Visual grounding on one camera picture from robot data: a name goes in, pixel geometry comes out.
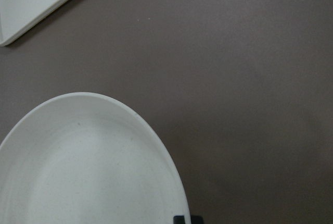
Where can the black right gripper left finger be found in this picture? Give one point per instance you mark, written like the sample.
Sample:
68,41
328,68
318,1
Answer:
179,219

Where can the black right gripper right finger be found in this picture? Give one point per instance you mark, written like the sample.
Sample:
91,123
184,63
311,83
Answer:
195,219

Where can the round cream plate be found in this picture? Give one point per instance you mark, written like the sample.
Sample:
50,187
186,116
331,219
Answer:
88,158

